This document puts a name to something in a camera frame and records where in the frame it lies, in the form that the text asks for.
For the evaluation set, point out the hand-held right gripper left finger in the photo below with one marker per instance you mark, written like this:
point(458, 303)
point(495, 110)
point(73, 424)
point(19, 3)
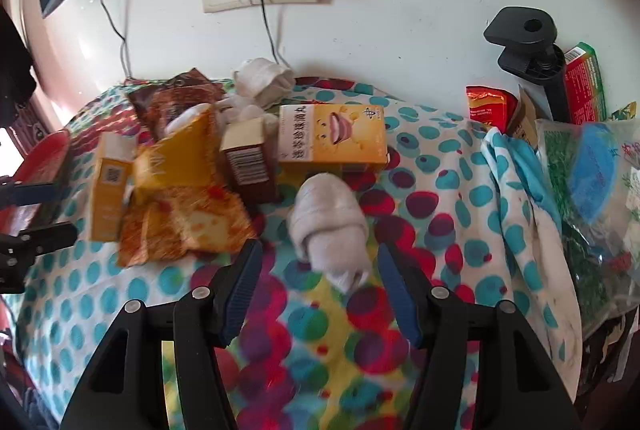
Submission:
point(242, 290)

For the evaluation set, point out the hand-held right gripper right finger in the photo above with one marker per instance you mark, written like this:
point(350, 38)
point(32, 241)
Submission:
point(397, 295)

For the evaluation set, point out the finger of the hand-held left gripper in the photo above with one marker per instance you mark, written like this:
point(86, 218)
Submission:
point(35, 192)
point(45, 235)

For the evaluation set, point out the narrow yellow box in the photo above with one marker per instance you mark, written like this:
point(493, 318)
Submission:
point(110, 190)

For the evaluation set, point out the yellow snack packet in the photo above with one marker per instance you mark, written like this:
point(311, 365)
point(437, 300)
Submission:
point(170, 165)
point(200, 220)

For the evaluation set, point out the white sock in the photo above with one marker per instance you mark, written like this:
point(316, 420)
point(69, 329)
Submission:
point(262, 80)
point(325, 220)

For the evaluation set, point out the small brown yellow box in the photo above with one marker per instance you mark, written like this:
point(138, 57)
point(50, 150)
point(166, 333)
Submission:
point(247, 165)

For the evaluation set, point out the brown snack packet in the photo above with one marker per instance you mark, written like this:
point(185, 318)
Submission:
point(165, 103)

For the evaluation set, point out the large yellow medicine box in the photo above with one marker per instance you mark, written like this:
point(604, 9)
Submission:
point(330, 135)

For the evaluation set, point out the polka dot blanket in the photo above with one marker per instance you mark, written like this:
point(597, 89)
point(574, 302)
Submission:
point(450, 210)

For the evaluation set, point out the clear plastic bag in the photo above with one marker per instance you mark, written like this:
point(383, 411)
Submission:
point(565, 190)

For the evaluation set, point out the red snack packet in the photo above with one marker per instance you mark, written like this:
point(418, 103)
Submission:
point(487, 108)

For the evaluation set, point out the brown cardboard piece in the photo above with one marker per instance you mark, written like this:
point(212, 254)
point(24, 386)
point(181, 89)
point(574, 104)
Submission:
point(524, 115)

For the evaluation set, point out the blue round lid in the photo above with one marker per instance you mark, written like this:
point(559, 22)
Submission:
point(595, 170)

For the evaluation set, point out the green red box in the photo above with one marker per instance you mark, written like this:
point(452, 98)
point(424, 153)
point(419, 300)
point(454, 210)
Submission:
point(585, 80)

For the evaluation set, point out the black clamp stand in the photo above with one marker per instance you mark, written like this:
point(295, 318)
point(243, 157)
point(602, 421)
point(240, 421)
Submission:
point(525, 28)

